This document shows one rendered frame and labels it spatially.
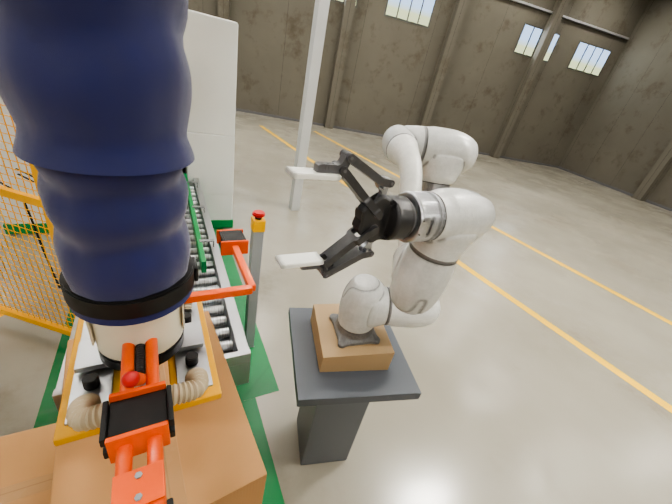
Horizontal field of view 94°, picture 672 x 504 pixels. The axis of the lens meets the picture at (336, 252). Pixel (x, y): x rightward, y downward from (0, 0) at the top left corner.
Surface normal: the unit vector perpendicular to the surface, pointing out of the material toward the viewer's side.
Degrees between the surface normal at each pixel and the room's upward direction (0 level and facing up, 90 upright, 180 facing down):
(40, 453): 0
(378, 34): 90
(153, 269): 81
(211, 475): 0
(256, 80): 90
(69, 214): 70
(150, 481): 0
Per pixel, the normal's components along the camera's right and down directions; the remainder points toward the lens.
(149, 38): 0.87, 0.16
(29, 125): -0.36, 0.58
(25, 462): 0.19, -0.85
